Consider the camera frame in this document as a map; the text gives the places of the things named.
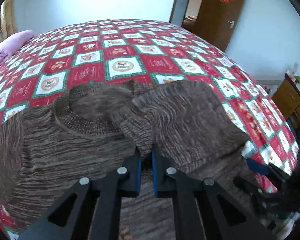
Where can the brown wooden door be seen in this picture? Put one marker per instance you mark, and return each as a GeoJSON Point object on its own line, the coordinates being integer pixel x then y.
{"type": "Point", "coordinates": [212, 21]}

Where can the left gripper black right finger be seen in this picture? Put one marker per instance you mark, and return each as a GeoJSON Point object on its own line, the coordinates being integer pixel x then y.
{"type": "Point", "coordinates": [202, 209]}

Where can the pink folded blanket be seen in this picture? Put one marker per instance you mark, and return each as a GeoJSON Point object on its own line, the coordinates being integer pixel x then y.
{"type": "Point", "coordinates": [12, 44]}

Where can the red checkered cartoon bedspread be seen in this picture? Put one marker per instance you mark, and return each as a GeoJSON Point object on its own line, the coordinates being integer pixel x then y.
{"type": "Point", "coordinates": [115, 51]}

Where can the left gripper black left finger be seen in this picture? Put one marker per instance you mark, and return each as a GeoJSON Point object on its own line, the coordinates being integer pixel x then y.
{"type": "Point", "coordinates": [90, 209]}

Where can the silver door handle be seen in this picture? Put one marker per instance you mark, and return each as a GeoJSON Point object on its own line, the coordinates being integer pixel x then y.
{"type": "Point", "coordinates": [231, 23]}

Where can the brown knitted sweater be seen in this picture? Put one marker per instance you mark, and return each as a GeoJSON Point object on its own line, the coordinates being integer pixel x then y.
{"type": "Point", "coordinates": [91, 129]}

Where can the yellow curtain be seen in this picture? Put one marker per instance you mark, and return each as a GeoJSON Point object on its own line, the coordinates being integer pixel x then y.
{"type": "Point", "coordinates": [7, 18]}

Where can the wooden bedside cabinet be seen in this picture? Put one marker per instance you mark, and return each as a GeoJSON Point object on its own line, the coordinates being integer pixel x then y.
{"type": "Point", "coordinates": [287, 99]}

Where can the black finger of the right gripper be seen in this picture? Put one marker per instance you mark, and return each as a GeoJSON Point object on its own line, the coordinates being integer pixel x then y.
{"type": "Point", "coordinates": [257, 167]}

